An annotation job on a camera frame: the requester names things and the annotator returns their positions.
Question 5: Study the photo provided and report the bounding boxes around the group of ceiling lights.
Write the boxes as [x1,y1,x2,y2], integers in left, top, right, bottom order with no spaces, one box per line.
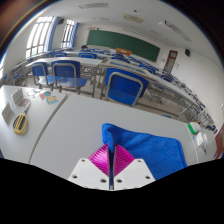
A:
[78,2,193,43]

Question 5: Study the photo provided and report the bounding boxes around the colourful cartoon sticker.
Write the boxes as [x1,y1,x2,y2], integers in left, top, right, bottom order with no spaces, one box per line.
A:
[46,95,60,106]
[26,88,41,99]
[39,90,53,102]

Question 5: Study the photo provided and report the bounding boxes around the blue terry towel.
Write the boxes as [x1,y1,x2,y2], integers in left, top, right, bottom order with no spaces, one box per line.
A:
[101,122,189,181]

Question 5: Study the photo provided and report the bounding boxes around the blue curtain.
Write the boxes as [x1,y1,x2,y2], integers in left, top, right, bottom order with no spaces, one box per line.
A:
[71,22,80,48]
[46,16,60,53]

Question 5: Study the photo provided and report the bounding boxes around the grey long classroom desk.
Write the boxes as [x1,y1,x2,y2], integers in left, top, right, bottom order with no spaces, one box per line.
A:
[24,56,104,81]

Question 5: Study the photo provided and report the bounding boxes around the narrow bright window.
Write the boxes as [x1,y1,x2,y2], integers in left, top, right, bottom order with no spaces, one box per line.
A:
[60,19,76,49]

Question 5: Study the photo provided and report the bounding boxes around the group of blue chairs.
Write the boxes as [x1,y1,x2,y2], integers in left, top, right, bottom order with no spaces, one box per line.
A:
[49,48,218,133]

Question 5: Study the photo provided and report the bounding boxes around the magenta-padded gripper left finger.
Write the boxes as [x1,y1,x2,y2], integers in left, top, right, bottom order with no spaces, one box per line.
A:
[67,143,112,192]

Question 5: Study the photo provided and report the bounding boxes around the green blackboard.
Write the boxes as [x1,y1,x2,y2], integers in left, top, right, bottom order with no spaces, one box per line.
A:
[86,29,161,63]

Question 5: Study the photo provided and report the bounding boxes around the yellow-handled scissors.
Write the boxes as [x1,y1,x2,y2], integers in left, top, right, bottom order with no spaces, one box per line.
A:
[12,101,33,135]

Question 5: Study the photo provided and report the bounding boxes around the red-brown door with window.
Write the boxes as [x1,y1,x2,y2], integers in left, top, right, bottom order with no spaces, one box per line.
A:
[163,49,179,74]

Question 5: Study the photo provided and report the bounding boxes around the rows of grey desks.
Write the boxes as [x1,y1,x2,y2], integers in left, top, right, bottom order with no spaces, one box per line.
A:
[13,48,214,128]

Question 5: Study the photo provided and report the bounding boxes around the small white carton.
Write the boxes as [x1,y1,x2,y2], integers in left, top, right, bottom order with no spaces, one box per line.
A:
[194,132,208,148]

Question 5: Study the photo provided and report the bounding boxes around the green and white box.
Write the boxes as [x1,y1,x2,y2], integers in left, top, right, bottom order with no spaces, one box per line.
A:
[187,122,202,135]

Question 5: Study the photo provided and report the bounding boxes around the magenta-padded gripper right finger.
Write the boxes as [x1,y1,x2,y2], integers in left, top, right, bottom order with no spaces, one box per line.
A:
[113,143,157,191]

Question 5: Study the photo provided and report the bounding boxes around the grey desk with glass top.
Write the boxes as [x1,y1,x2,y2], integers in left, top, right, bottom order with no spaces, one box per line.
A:
[98,59,161,84]

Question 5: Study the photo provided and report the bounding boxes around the orange lectern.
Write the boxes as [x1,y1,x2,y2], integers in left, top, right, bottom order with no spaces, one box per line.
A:
[115,47,133,56]

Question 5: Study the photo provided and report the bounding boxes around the blue metal-framed chair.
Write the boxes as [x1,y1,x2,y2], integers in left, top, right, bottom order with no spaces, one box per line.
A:
[50,60,88,96]
[30,61,58,89]
[104,67,150,108]

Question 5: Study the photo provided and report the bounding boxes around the large bright window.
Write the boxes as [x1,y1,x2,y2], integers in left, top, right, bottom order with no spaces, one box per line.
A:
[25,16,54,59]

